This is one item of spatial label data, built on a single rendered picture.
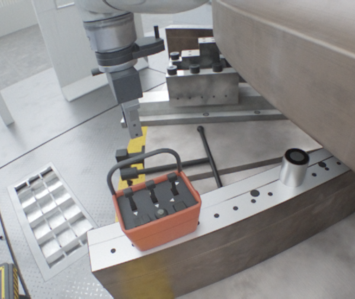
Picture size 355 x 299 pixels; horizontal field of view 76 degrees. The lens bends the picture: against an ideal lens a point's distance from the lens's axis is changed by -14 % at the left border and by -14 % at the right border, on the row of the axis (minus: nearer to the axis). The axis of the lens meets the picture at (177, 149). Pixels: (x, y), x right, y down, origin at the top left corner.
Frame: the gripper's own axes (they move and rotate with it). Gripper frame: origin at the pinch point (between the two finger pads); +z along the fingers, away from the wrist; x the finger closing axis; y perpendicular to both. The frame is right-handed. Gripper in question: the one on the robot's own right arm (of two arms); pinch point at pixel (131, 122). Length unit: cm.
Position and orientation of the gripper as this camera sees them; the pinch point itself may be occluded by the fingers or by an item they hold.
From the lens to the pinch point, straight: 56.3
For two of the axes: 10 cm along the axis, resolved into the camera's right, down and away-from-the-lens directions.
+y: -9.2, 3.1, -2.3
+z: 1.1, 7.7, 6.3
